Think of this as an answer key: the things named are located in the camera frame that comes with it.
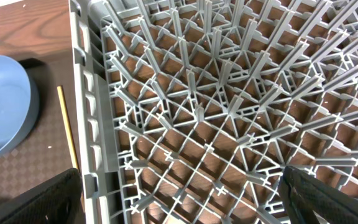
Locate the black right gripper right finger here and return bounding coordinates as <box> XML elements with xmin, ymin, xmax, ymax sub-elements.
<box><xmin>278</xmin><ymin>166</ymin><xmax>358</xmax><ymax>223</ymax></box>

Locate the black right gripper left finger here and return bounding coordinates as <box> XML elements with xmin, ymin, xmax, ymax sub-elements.
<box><xmin>0</xmin><ymin>168</ymin><xmax>83</xmax><ymax>223</ymax></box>

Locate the grey dishwasher rack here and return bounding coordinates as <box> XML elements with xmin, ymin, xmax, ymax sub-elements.
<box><xmin>69</xmin><ymin>0</ymin><xmax>358</xmax><ymax>223</ymax></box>

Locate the brown serving tray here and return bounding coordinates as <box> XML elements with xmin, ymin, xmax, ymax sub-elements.
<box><xmin>0</xmin><ymin>56</ymin><xmax>79</xmax><ymax>204</ymax></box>

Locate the dark blue plate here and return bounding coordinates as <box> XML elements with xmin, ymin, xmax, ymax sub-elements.
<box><xmin>0</xmin><ymin>55</ymin><xmax>39</xmax><ymax>156</ymax></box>

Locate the wooden chopstick right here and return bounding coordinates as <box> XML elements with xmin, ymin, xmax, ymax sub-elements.
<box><xmin>57</xmin><ymin>85</ymin><xmax>86</xmax><ymax>212</ymax></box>

